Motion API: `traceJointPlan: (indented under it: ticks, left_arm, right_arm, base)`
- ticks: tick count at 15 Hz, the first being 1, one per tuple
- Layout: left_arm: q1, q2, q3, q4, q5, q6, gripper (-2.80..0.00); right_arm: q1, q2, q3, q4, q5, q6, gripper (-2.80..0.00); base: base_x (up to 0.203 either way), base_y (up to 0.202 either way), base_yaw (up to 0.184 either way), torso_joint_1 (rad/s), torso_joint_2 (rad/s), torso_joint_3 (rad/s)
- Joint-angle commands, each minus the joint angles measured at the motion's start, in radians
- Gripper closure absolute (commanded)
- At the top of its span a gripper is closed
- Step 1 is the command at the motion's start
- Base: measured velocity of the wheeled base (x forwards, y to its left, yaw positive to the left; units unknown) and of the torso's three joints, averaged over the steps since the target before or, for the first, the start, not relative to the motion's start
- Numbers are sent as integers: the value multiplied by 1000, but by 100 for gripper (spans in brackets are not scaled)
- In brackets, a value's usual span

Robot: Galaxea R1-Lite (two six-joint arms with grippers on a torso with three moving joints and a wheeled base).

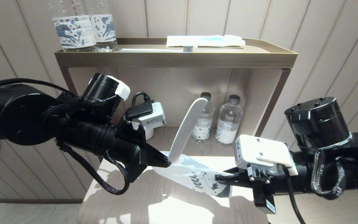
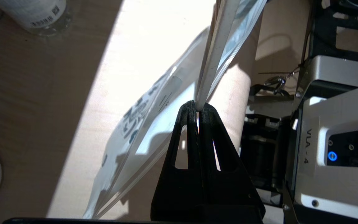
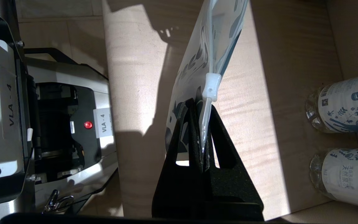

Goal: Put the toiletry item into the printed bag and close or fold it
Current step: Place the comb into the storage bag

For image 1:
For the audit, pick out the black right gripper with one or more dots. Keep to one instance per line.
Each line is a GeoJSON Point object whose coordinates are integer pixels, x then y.
{"type": "Point", "coordinates": [266, 189]}

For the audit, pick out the small clear water bottle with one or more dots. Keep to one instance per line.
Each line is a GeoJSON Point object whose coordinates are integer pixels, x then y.
{"type": "Point", "coordinates": [228, 127]}
{"type": "Point", "coordinates": [205, 124]}

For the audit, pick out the white ribbed mug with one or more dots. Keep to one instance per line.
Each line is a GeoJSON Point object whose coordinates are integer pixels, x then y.
{"type": "Point", "coordinates": [149, 134]}

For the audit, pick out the white toothbrush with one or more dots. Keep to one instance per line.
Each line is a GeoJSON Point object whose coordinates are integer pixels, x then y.
{"type": "Point", "coordinates": [154, 49]}

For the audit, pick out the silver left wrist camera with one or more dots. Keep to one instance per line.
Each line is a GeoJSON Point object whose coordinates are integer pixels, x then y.
{"type": "Point", "coordinates": [154, 116]}

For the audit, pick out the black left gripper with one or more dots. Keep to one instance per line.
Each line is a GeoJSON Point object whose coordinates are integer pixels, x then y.
{"type": "Point", "coordinates": [135, 152]}

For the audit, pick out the large bottle blue deer label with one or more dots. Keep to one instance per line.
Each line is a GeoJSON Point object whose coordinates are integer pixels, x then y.
{"type": "Point", "coordinates": [73, 32]}
{"type": "Point", "coordinates": [106, 28]}

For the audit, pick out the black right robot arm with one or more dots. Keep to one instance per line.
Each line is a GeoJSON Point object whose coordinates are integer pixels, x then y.
{"type": "Point", "coordinates": [318, 121]}

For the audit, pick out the beige wooden shelf cabinet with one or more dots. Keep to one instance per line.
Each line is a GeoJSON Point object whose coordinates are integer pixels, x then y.
{"type": "Point", "coordinates": [253, 93]}

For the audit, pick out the brown metal shelf tray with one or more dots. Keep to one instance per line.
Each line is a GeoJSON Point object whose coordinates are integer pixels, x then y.
{"type": "Point", "coordinates": [172, 59]}

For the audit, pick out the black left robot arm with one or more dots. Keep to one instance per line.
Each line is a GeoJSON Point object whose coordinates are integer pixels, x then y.
{"type": "Point", "coordinates": [11, 115]}

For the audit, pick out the white wrapped blue toothbrush pack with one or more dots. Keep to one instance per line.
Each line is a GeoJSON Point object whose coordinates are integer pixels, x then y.
{"type": "Point", "coordinates": [204, 40]}

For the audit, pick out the white floral zip pouch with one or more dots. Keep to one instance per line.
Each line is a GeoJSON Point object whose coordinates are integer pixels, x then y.
{"type": "Point", "coordinates": [185, 171]}

